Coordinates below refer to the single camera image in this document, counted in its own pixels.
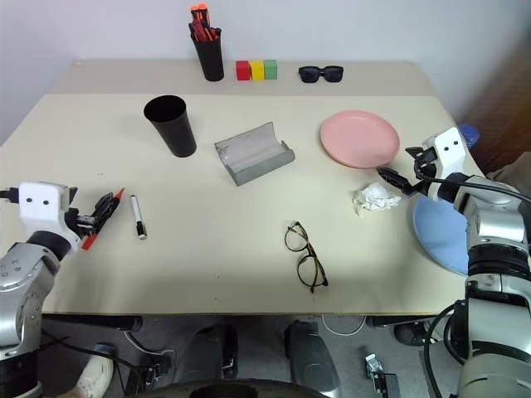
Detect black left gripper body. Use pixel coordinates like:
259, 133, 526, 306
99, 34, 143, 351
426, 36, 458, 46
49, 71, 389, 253
64, 207, 101, 240

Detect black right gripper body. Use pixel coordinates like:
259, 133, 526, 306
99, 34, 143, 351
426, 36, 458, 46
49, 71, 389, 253
407, 148, 437, 197

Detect red marker pen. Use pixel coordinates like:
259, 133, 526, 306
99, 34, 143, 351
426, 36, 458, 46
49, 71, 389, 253
80, 187, 126, 251

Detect crumpled white tissue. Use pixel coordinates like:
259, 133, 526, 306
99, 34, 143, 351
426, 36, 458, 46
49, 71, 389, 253
352, 183, 402, 218

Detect white marker with black cap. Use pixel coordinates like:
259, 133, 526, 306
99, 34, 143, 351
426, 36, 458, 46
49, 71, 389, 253
130, 194, 149, 241

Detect pink plate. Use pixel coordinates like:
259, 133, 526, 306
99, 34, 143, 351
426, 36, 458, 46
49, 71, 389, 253
319, 109, 402, 169

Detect blue round lid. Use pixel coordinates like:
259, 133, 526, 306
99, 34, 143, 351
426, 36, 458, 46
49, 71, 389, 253
457, 123, 480, 148

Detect light blue plate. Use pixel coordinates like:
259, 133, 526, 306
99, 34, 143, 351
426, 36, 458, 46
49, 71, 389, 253
412, 194, 472, 278

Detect brown fabric bundle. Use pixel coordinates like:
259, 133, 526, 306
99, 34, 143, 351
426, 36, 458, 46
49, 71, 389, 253
485, 150, 531, 196

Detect black table crossbar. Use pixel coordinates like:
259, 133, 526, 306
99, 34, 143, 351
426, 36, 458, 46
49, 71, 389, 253
41, 314, 144, 333

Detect empty black cup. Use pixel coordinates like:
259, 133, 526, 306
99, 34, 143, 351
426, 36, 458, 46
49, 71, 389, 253
143, 95, 198, 158

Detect tortoiseshell round eyeglasses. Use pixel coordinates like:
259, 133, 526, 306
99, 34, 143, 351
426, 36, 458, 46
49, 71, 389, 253
284, 221, 330, 294

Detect black sunglasses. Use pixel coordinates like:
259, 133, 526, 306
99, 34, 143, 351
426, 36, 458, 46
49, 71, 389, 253
298, 65, 345, 85

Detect grey open glasses case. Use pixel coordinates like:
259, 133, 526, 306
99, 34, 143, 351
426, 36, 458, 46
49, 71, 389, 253
213, 121, 297, 187

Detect white shoe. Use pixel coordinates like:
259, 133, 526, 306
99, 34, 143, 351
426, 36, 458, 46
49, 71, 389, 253
73, 355, 114, 398

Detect black table foot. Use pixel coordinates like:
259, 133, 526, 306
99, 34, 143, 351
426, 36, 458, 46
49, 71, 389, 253
366, 316, 437, 348

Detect black pen holder cup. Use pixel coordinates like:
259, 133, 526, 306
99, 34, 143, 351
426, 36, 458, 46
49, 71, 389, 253
192, 27, 226, 83

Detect metal caster wheel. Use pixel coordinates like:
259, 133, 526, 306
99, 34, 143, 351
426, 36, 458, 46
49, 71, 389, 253
363, 352, 402, 398

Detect dark rounded shape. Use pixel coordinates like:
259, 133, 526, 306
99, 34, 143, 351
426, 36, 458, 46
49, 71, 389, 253
283, 319, 338, 395

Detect dark round base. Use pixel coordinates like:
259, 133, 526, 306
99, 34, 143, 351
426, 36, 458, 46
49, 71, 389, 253
139, 376, 331, 398

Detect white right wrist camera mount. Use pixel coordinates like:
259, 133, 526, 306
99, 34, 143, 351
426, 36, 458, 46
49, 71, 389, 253
421, 127, 466, 202

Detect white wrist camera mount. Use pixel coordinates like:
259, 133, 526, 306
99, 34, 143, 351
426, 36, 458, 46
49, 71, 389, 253
18, 181, 82, 255
421, 127, 466, 202

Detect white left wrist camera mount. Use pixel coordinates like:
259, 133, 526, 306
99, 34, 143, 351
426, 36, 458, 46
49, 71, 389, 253
18, 181, 82, 255

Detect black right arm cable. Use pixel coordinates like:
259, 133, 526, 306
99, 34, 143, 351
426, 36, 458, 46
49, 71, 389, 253
422, 175, 531, 208

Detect white floor cable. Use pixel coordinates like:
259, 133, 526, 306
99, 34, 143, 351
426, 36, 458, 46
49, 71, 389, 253
320, 314, 367, 337

